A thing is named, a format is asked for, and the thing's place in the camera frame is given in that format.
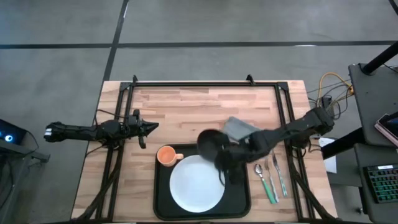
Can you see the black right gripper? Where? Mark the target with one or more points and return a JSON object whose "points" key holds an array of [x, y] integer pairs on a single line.
{"points": [[236, 165]]}

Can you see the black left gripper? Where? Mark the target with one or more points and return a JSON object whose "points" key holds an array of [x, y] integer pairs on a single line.
{"points": [[133, 126]]}

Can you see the orange ceramic mug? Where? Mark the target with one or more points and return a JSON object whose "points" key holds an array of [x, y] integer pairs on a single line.
{"points": [[166, 155]]}

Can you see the black bowl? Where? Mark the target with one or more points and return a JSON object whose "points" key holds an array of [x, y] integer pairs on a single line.
{"points": [[210, 143]]}

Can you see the grey cloth napkin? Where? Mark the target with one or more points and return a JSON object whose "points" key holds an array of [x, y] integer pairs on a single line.
{"points": [[237, 127]]}

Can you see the white round plate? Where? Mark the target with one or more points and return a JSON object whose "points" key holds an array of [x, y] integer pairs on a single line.
{"points": [[196, 186]]}

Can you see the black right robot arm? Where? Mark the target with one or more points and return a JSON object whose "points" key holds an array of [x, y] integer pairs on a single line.
{"points": [[295, 126]]}

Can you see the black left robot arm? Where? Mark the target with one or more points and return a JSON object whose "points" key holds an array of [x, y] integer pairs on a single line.
{"points": [[77, 131]]}

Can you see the black plastic tray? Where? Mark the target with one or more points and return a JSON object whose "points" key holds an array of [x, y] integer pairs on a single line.
{"points": [[161, 193]]}

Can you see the white paper sheet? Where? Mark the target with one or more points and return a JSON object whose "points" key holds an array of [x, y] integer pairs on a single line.
{"points": [[329, 161]]}

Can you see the black power adapter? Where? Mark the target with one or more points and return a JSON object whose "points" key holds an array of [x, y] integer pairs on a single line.
{"points": [[326, 101]]}

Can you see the grey equipment stand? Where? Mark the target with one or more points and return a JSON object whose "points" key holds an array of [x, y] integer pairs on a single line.
{"points": [[28, 154]]}

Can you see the dark grey keyboard desk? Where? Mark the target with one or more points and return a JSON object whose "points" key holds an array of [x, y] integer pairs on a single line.
{"points": [[362, 155]]}

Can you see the black box with blue light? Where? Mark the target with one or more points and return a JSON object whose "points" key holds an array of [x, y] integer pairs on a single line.
{"points": [[12, 130]]}

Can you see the backlit black keyboard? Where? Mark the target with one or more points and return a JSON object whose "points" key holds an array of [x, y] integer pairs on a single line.
{"points": [[382, 183]]}

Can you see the pink cased tablet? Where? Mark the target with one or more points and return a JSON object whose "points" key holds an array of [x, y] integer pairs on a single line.
{"points": [[388, 126]]}

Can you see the black round pole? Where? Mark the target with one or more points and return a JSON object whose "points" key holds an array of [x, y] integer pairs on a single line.
{"points": [[381, 59]]}

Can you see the black aluminium table frame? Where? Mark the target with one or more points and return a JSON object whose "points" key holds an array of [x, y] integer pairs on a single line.
{"points": [[202, 84]]}

